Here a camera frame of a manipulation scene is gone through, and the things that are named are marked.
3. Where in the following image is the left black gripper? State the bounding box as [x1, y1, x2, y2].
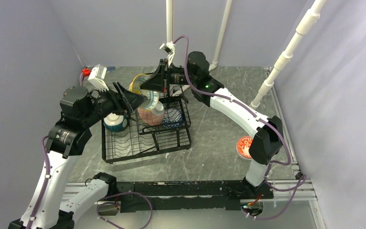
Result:
[81, 80, 147, 127]

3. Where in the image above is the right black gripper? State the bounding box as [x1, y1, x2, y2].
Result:
[140, 59, 197, 94]

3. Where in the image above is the yellow patterned bowl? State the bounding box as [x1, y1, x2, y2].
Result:
[129, 74, 159, 111]

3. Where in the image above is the pink patterned bowl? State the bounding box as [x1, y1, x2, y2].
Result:
[138, 102, 165, 126]

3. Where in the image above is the teal white bowl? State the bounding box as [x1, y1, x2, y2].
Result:
[103, 113, 129, 132]

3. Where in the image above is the blue white patterned bowl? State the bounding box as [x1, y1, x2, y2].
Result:
[162, 108, 183, 128]

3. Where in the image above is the orange floral bowl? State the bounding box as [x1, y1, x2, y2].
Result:
[236, 136, 253, 160]

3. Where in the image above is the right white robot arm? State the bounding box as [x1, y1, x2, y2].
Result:
[141, 51, 283, 198]

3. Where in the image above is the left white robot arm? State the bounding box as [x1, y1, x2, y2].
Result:
[9, 82, 147, 229]

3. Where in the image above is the red blue screwdriver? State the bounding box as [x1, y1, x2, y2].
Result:
[106, 66, 115, 72]

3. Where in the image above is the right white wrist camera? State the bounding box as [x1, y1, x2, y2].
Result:
[159, 41, 175, 67]

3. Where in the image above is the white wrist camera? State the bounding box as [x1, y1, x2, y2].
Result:
[159, 41, 175, 67]
[80, 64, 109, 92]

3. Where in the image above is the black wire dish rack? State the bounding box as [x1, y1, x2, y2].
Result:
[101, 93, 192, 164]

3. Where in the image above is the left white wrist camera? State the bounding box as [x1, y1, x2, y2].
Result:
[80, 64, 109, 92]

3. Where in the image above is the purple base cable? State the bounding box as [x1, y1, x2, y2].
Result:
[96, 192, 153, 229]

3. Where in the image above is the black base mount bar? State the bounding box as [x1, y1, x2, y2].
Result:
[100, 180, 274, 213]

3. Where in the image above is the white pvc pipe frame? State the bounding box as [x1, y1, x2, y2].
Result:
[165, 0, 329, 110]

